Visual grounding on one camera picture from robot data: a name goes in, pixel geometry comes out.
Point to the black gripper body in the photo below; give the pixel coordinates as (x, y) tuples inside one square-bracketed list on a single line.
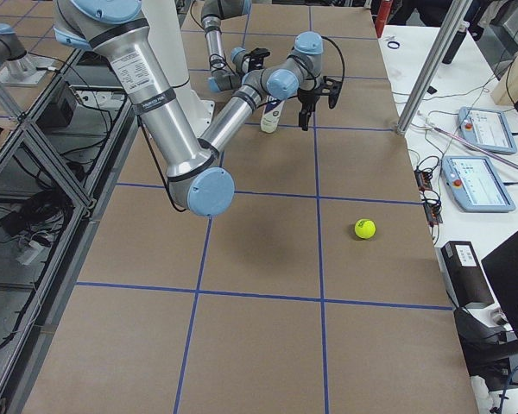
[(254, 59), (307, 98)]

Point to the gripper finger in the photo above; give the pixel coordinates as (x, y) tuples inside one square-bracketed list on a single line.
[(304, 117), (309, 111)]

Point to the white blue tennis ball can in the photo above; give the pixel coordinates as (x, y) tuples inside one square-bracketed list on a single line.
[(271, 115)]

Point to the Roland Garros tennis ball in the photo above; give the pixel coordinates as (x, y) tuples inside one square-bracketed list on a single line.
[(365, 228)]

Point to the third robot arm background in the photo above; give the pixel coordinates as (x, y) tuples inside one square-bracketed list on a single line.
[(20, 68)]

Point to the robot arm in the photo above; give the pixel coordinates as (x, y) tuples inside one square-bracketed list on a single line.
[(227, 73), (142, 42)]

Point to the red cylinder background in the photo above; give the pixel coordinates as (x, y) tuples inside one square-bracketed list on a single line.
[(382, 16)]

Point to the small electronics board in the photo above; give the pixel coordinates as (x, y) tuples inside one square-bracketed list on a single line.
[(428, 196)]

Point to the black bottle on table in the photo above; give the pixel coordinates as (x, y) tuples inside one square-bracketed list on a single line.
[(456, 43)]

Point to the lower teach pendant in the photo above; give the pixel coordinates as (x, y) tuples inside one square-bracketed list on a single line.
[(475, 184)]

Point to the teach pendant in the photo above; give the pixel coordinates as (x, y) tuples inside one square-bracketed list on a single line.
[(487, 129), (475, 184)]

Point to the upper teach pendant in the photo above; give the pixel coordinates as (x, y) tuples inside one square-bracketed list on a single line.
[(487, 129)]

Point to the black box with label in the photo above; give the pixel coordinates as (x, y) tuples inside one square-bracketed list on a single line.
[(468, 283)]

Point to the black monitor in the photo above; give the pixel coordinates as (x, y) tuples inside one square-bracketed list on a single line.
[(501, 269)]

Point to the black monitor stand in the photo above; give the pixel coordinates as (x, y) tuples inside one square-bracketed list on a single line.
[(489, 352)]

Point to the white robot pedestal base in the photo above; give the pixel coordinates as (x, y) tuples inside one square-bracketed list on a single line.
[(190, 86)]

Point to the aluminium frame post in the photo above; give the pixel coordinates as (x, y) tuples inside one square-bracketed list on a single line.
[(442, 42)]

